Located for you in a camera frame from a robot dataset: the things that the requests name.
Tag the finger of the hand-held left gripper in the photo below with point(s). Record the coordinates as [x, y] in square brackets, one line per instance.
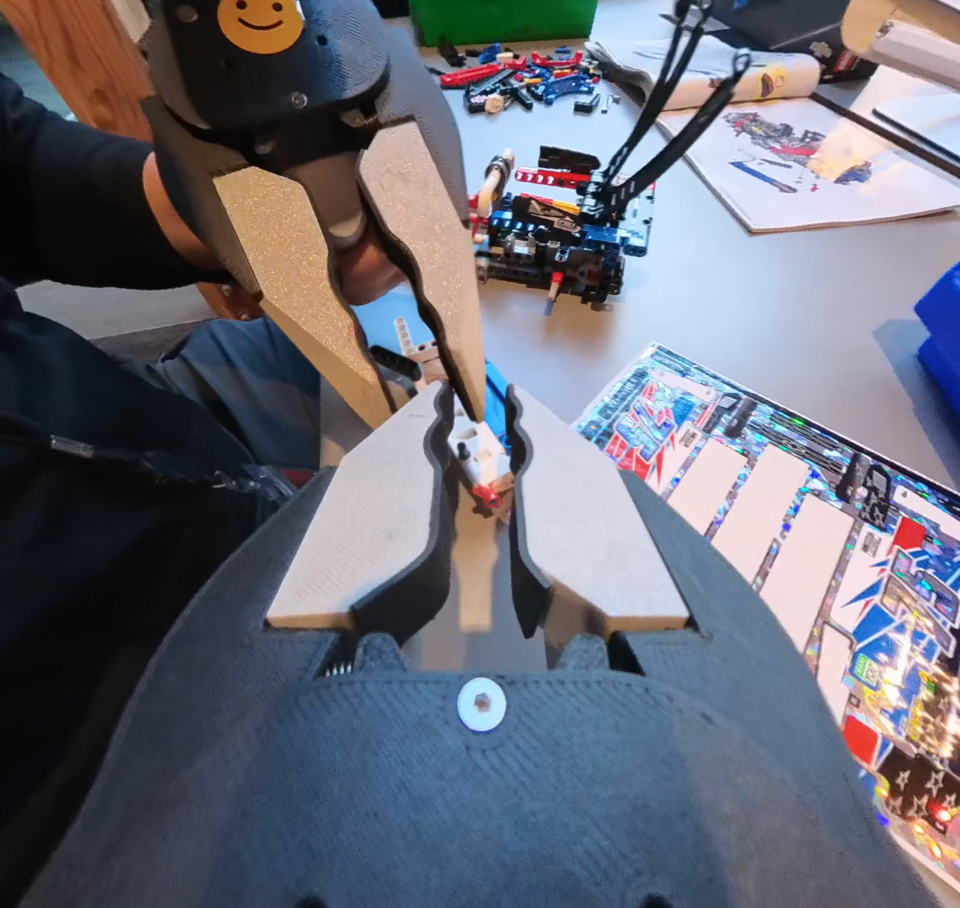
[292, 263]
[420, 203]

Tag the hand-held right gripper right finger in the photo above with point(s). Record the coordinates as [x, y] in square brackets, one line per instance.
[592, 540]

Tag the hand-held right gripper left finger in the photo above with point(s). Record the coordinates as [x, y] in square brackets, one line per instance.
[360, 533]

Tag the white and blue brick panel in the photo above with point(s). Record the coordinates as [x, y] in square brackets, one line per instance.
[480, 450]

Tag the toy brick car model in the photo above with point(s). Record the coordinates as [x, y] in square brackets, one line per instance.
[570, 229]

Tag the person's left forearm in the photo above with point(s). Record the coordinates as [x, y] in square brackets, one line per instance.
[67, 188]

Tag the person's left hand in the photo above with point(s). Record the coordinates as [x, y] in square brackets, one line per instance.
[375, 278]

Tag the person's blue jeans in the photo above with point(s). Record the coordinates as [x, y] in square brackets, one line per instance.
[240, 375]

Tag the holographic sticker sheet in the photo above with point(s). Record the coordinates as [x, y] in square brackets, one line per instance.
[750, 488]

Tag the pile of loose toy bricks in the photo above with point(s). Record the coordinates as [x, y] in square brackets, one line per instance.
[555, 87]

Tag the black angled brick beam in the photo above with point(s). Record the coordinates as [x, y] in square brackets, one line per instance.
[586, 105]

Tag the open instruction booklet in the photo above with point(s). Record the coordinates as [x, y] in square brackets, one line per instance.
[787, 173]

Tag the blue plastic bin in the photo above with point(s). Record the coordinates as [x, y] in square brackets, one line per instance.
[941, 338]

